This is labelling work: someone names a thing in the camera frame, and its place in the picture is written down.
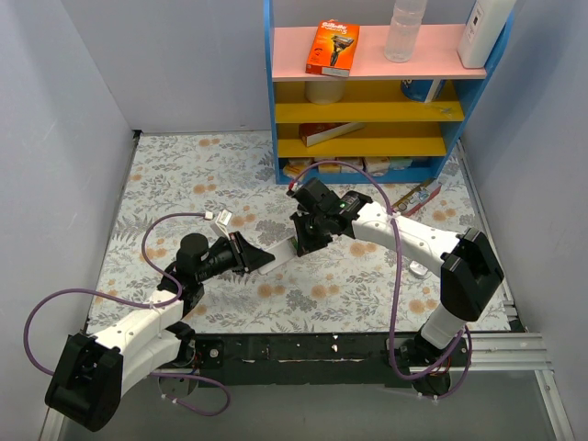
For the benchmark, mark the yellow sponge pack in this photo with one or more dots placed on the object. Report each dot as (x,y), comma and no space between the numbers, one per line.
(294,172)

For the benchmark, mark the orange razor box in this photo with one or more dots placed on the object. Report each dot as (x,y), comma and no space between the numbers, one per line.
(333,49)

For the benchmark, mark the red white toothpaste box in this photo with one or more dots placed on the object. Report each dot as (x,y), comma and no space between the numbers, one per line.
(417,197)

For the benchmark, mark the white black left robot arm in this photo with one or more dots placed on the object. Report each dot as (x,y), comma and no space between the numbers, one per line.
(96,370)

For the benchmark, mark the blue shelf unit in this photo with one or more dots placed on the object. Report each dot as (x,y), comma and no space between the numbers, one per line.
(395,125)

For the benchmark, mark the floral table mat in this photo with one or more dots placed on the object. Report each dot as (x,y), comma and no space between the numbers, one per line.
(350,286)

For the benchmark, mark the white rectangular device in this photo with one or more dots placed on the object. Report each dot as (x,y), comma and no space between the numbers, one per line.
(484,25)

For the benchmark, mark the red white carton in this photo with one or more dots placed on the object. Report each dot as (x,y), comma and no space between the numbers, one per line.
(315,133)

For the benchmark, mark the white remote with display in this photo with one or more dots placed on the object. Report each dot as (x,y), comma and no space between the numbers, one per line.
(283,251)

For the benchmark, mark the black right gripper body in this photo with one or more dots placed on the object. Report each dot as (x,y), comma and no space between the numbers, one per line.
(308,228)

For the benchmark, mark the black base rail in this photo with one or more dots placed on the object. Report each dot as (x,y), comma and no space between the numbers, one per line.
(353,359)

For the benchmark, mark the orange white sponge pack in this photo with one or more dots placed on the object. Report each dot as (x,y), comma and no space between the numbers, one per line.
(326,167)

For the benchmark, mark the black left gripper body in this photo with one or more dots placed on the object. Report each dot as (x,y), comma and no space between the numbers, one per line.
(237,255)

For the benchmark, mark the small white remote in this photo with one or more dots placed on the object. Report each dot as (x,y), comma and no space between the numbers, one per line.
(418,270)

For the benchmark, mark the white cup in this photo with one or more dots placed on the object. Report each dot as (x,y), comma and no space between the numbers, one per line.
(324,92)

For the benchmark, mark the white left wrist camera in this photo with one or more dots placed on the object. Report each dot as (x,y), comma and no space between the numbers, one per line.
(219,222)

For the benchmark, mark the blue white can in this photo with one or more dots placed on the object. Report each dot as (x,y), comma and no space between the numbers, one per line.
(422,91)

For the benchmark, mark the clear plastic bottle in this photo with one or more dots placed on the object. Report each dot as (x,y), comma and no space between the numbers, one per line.
(404,28)

